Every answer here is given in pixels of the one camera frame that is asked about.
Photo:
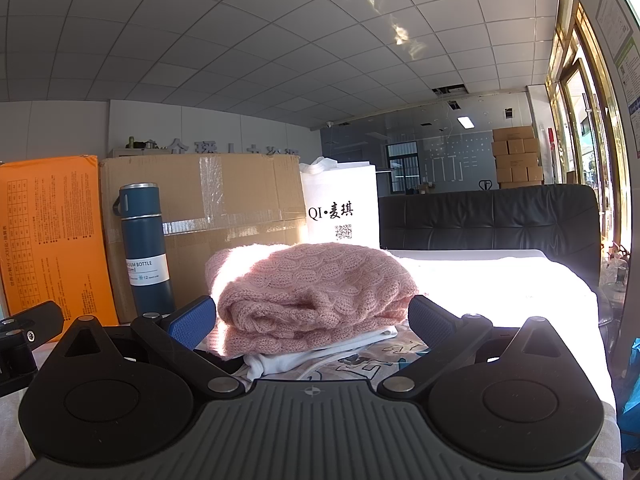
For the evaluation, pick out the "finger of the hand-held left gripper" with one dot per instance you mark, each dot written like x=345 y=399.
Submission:
x=35 y=317

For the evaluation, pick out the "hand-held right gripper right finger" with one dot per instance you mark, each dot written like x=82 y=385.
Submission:
x=431 y=324

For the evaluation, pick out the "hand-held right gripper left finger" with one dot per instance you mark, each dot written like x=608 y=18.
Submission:
x=192 y=321

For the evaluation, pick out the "pink knit sweater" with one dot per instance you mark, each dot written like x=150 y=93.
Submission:
x=310 y=295

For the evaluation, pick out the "printed bed sheet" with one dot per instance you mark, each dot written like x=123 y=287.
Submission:
x=360 y=362

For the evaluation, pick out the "orange printed box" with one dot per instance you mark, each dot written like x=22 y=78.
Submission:
x=55 y=235

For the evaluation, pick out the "dark blue vacuum bottle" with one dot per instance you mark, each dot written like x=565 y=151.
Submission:
x=146 y=245

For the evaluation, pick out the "white garment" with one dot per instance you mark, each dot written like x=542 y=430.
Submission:
x=300 y=357

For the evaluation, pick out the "black leather sofa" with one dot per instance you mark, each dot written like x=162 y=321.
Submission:
x=485 y=220

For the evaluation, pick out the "taped brown cardboard box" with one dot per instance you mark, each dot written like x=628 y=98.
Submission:
x=235 y=195

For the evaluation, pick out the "pallet jack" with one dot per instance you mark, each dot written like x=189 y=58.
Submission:
x=485 y=185

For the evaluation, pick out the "white shopping bag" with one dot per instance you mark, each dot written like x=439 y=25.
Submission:
x=340 y=200

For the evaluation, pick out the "stack of cardboard boxes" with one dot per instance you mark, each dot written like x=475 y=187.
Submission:
x=517 y=157

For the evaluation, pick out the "clear water jug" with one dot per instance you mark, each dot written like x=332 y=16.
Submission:
x=616 y=275

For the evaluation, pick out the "ceiling light panel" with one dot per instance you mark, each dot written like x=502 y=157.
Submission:
x=465 y=121

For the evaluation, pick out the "blue plastic bag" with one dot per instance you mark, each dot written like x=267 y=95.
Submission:
x=632 y=380

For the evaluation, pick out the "gold framed glass door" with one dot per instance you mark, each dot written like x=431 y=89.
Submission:
x=575 y=110

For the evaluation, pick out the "grey wall lettering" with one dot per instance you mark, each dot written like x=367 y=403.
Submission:
x=235 y=149

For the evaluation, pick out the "blue-edged wall poster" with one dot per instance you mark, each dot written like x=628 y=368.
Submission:
x=631 y=95

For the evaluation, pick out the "white wall poster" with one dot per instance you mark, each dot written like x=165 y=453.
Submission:
x=612 y=12

